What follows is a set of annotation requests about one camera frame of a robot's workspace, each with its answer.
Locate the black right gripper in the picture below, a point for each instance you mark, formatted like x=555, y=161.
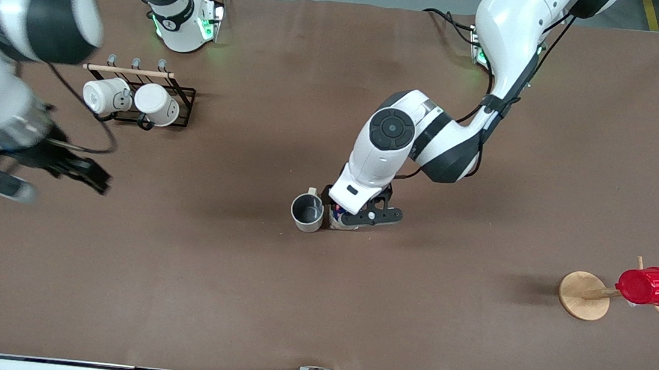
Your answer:
x=47, y=156

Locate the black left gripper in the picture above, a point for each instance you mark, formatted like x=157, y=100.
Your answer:
x=326, y=192

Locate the blue milk carton green cap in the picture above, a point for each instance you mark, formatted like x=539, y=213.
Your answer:
x=342, y=225

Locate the white mug grey inside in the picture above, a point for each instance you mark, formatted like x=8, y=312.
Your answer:
x=307, y=219

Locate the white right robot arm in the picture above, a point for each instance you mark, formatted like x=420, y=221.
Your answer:
x=50, y=13

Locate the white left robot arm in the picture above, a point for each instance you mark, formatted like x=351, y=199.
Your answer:
x=387, y=154

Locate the red ribbed cup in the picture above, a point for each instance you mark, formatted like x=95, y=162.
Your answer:
x=649, y=287

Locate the white mug with round print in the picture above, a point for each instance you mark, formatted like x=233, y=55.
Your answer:
x=102, y=95

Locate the plain white mug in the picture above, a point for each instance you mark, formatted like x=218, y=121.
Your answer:
x=156, y=105

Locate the left base connector box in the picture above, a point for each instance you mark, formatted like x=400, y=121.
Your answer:
x=477, y=48

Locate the base connector box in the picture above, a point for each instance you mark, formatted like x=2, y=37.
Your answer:
x=477, y=48
x=212, y=22

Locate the right base connector box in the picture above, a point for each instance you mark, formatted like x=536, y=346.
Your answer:
x=212, y=22

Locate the wooden mug tree stand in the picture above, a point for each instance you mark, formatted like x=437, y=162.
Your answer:
x=583, y=296

